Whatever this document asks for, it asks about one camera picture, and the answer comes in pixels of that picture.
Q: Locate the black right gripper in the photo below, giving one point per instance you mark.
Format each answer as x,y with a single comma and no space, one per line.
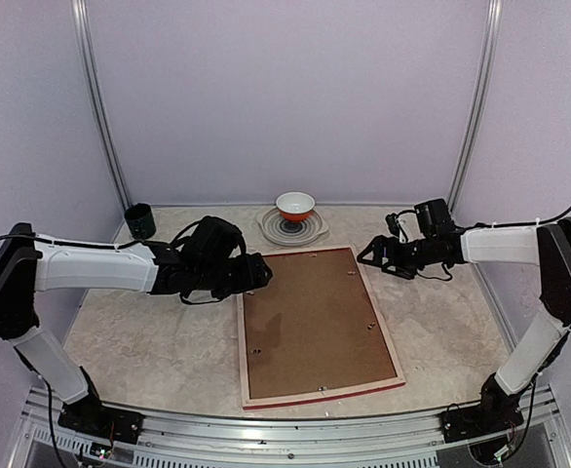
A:
380,243

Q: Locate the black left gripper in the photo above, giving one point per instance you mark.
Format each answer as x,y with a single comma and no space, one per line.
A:
251,277

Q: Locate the brown backing board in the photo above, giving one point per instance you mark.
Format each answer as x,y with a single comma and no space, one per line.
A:
310,322

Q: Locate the red wooden picture frame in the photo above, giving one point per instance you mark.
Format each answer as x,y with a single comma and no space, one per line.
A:
239,351

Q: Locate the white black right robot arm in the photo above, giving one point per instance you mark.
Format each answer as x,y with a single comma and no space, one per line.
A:
538,255

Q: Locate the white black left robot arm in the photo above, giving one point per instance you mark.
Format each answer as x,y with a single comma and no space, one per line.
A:
209,255

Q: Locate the grey striped plate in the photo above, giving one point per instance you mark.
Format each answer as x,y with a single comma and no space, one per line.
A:
285,233

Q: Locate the orange white bowl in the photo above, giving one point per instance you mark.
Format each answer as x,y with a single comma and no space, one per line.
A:
295,206

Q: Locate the dark green mug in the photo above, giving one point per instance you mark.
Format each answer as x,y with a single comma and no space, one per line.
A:
140,221

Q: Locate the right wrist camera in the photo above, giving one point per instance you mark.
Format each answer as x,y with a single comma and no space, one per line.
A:
395,227

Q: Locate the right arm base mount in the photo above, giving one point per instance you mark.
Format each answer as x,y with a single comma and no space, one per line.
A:
460,424

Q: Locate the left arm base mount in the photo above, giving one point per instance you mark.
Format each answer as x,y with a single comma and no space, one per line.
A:
98,420

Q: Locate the right aluminium post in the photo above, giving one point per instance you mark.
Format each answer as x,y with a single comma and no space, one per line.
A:
483,77

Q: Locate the aluminium post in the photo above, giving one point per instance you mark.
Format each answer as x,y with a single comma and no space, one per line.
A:
87,53
483,77

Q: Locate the left aluminium post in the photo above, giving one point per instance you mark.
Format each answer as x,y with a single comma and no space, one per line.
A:
87,53

